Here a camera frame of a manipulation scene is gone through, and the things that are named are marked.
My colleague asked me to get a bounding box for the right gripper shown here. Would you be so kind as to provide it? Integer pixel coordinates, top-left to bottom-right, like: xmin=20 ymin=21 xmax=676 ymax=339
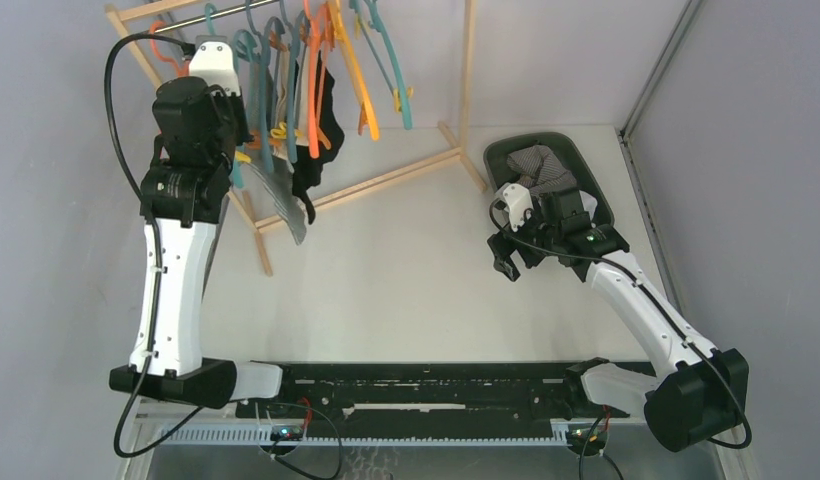
xmin=487 ymin=198 xmax=560 ymax=281

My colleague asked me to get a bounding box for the grey striped underwear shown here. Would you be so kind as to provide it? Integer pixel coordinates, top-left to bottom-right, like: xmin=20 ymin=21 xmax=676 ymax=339
xmin=244 ymin=62 xmax=307 ymax=245

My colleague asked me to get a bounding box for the teal hanger front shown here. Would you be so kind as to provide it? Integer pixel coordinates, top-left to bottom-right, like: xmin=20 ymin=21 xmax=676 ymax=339
xmin=204 ymin=2 xmax=257 ymax=189

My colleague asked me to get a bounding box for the teal hanger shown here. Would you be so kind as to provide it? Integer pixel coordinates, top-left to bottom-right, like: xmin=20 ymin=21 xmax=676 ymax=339
xmin=244 ymin=1 xmax=309 ymax=173
xmin=204 ymin=2 xmax=257 ymax=189
xmin=348 ymin=0 xmax=414 ymax=130

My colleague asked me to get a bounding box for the orange clip hanger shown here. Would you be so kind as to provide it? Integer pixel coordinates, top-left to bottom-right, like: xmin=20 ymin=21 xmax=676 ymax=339
xmin=147 ymin=19 xmax=193 ymax=79

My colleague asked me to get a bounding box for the white underwear black trim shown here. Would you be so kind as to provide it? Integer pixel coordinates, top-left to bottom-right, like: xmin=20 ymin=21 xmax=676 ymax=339
xmin=579 ymin=190 xmax=599 ymax=221

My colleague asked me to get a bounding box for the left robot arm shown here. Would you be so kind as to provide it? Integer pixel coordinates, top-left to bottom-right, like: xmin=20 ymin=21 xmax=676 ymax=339
xmin=109 ymin=76 xmax=299 ymax=417

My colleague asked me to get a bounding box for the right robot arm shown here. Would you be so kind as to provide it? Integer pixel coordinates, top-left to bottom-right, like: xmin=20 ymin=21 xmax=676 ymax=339
xmin=488 ymin=183 xmax=753 ymax=452

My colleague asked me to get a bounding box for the black hanging underwear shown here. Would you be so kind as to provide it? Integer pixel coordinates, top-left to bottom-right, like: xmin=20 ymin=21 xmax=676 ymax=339
xmin=290 ymin=49 xmax=346 ymax=227

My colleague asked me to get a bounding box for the teal hanger back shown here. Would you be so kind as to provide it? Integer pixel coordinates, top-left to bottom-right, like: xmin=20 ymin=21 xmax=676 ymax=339
xmin=348 ymin=0 xmax=414 ymax=130

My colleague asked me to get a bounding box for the yellow hanger on rack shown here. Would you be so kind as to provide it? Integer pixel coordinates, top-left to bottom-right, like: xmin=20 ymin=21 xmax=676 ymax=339
xmin=327 ymin=0 xmax=380 ymax=141

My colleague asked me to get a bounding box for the orange hanger on rack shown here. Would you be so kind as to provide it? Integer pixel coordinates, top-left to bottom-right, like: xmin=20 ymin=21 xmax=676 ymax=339
xmin=303 ymin=1 xmax=335 ymax=159

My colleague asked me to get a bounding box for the striped grey garment in basket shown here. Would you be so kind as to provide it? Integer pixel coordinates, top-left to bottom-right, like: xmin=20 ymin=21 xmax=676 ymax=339
xmin=500 ymin=144 xmax=578 ymax=199

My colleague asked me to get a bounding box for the dark green laundry basket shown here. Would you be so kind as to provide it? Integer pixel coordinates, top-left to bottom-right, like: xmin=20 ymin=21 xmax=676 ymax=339
xmin=483 ymin=131 xmax=615 ymax=225

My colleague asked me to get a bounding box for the wooden clothes rack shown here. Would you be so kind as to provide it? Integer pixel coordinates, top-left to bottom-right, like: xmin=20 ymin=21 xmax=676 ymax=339
xmin=104 ymin=0 xmax=489 ymax=277

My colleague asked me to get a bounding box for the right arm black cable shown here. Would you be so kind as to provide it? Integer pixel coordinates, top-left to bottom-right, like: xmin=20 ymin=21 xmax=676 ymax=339
xmin=488 ymin=198 xmax=754 ymax=452

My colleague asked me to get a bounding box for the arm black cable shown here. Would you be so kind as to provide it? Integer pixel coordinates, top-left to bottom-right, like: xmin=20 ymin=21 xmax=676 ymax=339
xmin=488 ymin=198 xmax=754 ymax=452
xmin=103 ymin=31 xmax=209 ymax=460

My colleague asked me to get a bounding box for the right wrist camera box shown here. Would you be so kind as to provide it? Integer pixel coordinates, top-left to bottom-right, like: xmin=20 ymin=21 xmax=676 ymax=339
xmin=496 ymin=182 xmax=539 ymax=232

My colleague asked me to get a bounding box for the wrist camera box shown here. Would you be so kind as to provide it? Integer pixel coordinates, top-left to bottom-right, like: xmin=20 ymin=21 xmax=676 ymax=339
xmin=188 ymin=35 xmax=241 ymax=96
xmin=496 ymin=182 xmax=539 ymax=232

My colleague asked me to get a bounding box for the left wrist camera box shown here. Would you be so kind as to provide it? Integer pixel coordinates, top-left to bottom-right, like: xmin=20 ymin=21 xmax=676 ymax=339
xmin=188 ymin=35 xmax=241 ymax=96

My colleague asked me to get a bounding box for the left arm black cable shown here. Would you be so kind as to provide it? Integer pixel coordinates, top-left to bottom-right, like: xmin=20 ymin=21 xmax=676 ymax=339
xmin=103 ymin=31 xmax=209 ymax=460

